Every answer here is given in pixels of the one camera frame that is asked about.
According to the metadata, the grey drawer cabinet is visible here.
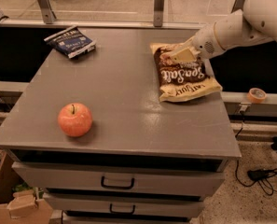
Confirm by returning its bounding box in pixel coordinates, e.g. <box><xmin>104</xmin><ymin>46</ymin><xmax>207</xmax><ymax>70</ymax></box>
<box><xmin>0</xmin><ymin>29</ymin><xmax>241</xmax><ymax>224</ymax></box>

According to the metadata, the black top drawer handle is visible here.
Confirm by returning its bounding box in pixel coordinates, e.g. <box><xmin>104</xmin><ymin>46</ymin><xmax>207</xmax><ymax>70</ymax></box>
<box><xmin>100</xmin><ymin>176</ymin><xmax>135</xmax><ymax>190</ymax></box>

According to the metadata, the middle metal bracket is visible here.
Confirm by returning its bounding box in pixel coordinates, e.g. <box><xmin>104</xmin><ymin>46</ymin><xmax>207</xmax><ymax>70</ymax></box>
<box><xmin>153</xmin><ymin>0</ymin><xmax>165</xmax><ymax>27</ymax></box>

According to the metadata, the blue chip bag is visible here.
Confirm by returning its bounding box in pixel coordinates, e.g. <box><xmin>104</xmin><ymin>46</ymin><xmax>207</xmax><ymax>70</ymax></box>
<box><xmin>44</xmin><ymin>26</ymin><xmax>96</xmax><ymax>59</ymax></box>

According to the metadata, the black drawer handle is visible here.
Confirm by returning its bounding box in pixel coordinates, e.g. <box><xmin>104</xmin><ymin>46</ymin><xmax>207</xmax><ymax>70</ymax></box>
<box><xmin>100</xmin><ymin>176</ymin><xmax>135</xmax><ymax>190</ymax></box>
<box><xmin>109</xmin><ymin>203</ymin><xmax>136</xmax><ymax>215</ymax></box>

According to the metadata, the brown sea salt chip bag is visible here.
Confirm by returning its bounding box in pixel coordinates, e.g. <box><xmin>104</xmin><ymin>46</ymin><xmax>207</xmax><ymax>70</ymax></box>
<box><xmin>150</xmin><ymin>43</ymin><xmax>222</xmax><ymax>103</ymax></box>

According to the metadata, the left metal bracket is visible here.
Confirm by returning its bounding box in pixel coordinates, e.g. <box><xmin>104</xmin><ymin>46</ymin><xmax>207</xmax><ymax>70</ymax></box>
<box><xmin>37</xmin><ymin>0</ymin><xmax>55</xmax><ymax>24</ymax></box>

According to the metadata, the black power adapter with cable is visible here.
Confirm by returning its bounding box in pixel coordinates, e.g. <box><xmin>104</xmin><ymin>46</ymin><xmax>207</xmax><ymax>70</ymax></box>
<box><xmin>234</xmin><ymin>161</ymin><xmax>277</xmax><ymax>196</ymax></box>

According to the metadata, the red apple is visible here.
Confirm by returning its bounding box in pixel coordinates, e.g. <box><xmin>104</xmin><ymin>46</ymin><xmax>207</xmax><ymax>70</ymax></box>
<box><xmin>58</xmin><ymin>103</ymin><xmax>92</xmax><ymax>137</ymax></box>

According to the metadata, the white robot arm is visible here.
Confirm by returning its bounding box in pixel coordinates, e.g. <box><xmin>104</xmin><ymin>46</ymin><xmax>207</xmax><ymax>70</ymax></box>
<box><xmin>169</xmin><ymin>0</ymin><xmax>277</xmax><ymax>63</ymax></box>

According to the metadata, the top grey drawer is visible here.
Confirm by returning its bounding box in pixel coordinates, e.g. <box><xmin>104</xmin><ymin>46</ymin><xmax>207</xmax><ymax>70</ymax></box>
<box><xmin>12</xmin><ymin>161</ymin><xmax>224</xmax><ymax>197</ymax></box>

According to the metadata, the orange tape roll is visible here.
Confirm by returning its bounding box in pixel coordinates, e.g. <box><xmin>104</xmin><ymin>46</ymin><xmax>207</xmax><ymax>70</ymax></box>
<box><xmin>247</xmin><ymin>88</ymin><xmax>267</xmax><ymax>104</ymax></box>

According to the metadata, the grey drawer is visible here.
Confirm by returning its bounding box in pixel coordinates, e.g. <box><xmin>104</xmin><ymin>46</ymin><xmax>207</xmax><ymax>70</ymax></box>
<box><xmin>12</xmin><ymin>161</ymin><xmax>224</xmax><ymax>197</ymax></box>
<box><xmin>43</xmin><ymin>193</ymin><xmax>204</xmax><ymax>218</ymax></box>

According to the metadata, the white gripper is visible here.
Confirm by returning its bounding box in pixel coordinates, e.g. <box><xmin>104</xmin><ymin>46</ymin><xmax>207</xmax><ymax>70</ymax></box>
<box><xmin>169</xmin><ymin>23</ymin><xmax>225</xmax><ymax>63</ymax></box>

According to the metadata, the cardboard box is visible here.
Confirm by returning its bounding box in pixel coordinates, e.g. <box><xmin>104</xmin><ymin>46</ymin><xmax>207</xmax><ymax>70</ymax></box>
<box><xmin>0</xmin><ymin>153</ymin><xmax>53</xmax><ymax>224</ymax></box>

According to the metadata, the metal rail behind table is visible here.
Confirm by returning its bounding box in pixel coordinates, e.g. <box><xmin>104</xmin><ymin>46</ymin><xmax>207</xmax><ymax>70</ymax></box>
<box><xmin>0</xmin><ymin>18</ymin><xmax>205</xmax><ymax>30</ymax></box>

